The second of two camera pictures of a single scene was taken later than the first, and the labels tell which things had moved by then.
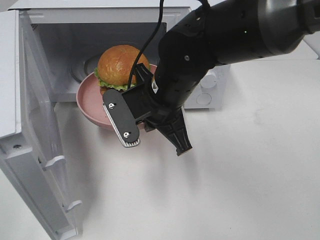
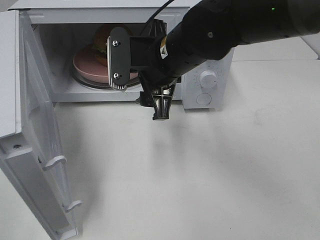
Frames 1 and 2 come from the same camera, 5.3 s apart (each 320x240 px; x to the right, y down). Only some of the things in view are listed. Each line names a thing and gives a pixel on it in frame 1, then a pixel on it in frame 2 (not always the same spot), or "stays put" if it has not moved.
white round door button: (204, 99) stays put
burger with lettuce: (115, 66) to (99, 44)
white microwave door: (29, 137) stays put
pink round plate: (91, 101) to (86, 65)
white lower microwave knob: (209, 80) stays put
